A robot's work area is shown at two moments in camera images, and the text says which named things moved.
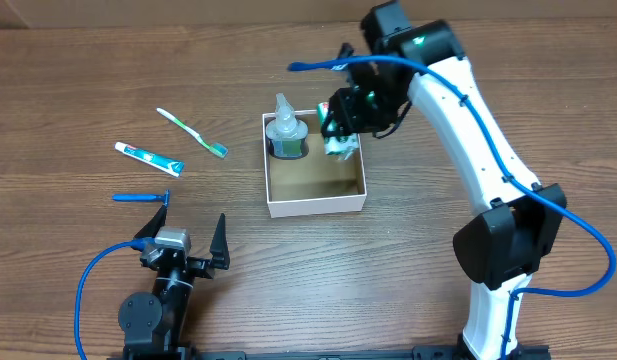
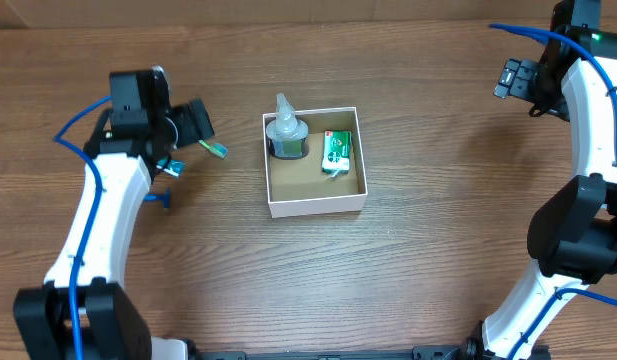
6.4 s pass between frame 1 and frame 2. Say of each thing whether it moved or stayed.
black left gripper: moved
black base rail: stayed
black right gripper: moved
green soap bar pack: moved
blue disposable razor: stayed
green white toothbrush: stayed
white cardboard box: stayed
